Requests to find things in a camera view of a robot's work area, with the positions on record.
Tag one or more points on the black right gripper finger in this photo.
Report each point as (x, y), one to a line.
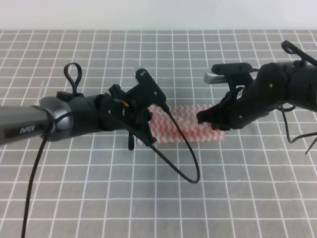
(217, 126)
(211, 115)

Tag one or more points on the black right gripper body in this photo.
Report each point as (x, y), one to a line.
(244, 105)

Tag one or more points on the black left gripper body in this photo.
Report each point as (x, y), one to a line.
(115, 112)

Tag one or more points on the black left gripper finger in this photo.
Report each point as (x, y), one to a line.
(151, 139)

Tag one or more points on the pink white wavy striped towel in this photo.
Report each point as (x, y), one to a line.
(164, 130)

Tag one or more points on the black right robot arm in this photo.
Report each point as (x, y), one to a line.
(301, 80)

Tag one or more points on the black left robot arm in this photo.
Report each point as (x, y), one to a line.
(72, 114)

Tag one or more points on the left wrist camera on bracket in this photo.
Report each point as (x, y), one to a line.
(146, 92)

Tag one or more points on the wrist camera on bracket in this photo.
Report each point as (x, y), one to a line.
(146, 92)
(234, 74)

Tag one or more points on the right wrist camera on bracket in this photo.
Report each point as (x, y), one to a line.
(234, 74)

